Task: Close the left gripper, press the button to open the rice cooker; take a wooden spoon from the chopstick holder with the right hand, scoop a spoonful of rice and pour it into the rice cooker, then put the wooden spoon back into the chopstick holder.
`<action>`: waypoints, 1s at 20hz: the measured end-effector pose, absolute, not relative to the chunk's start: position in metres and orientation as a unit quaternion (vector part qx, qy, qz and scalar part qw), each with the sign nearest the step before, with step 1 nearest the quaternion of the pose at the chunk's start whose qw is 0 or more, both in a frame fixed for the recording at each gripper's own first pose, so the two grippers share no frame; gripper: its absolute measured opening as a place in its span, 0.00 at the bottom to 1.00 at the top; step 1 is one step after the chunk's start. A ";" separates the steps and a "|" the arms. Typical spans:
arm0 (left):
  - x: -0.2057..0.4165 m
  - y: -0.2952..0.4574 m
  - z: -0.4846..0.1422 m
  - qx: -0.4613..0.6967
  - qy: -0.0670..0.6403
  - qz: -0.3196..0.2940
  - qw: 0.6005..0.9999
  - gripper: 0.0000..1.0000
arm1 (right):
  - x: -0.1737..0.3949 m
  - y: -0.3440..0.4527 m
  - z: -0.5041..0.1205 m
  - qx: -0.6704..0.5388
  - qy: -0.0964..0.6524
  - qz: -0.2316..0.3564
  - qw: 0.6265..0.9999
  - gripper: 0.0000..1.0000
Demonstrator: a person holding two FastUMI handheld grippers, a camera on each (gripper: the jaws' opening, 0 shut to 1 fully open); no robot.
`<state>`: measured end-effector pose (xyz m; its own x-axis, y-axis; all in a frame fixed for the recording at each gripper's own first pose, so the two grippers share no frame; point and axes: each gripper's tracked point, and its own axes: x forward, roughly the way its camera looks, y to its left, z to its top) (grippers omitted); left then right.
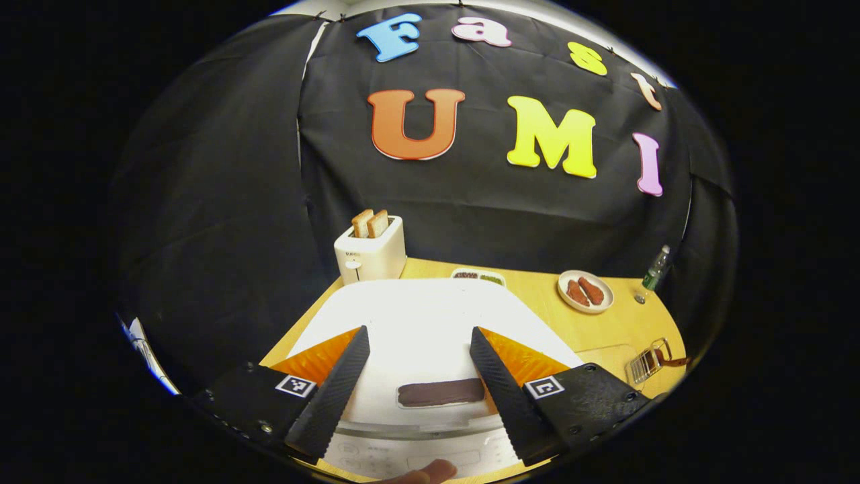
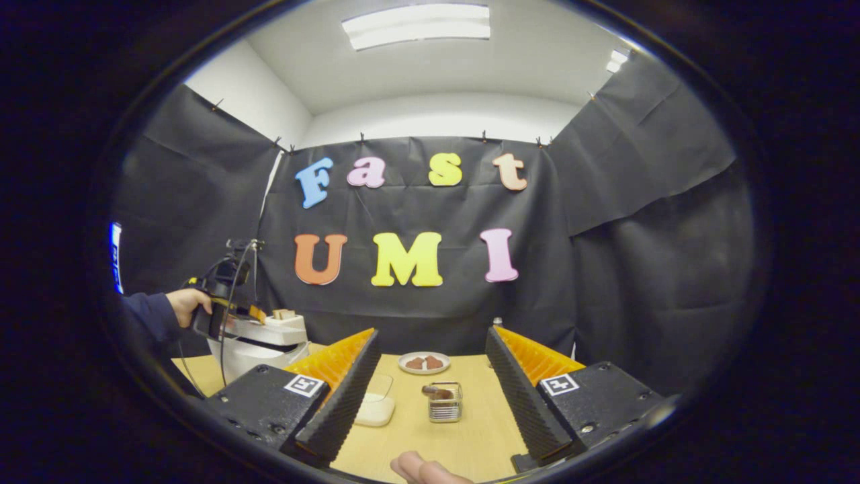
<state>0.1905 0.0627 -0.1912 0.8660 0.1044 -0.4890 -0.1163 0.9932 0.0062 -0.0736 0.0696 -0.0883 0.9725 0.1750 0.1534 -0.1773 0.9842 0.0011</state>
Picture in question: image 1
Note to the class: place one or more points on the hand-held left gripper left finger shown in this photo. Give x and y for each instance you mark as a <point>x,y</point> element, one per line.
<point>332,400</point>

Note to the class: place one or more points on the white toaster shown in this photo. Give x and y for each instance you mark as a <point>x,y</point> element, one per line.
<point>373,259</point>

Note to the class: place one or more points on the toasted bread slice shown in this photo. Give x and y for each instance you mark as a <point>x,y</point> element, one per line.
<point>378,224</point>
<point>361,224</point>

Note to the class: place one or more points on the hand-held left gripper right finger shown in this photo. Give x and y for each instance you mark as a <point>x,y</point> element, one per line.
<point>504,396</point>

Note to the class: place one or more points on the brown wooden spoon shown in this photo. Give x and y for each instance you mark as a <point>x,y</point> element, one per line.
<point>672,361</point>

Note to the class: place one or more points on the white round plate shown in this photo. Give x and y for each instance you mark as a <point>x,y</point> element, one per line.
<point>568,304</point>

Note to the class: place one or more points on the white side table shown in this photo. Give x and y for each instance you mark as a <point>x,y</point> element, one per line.
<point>148,356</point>

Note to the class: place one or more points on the black backdrop cloth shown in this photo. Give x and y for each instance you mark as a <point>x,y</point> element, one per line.
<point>222,202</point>

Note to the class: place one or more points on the white rice cooker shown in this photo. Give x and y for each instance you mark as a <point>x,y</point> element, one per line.
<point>420,323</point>

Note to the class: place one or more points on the white divided snack tray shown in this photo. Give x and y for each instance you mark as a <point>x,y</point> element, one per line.
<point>478,276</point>

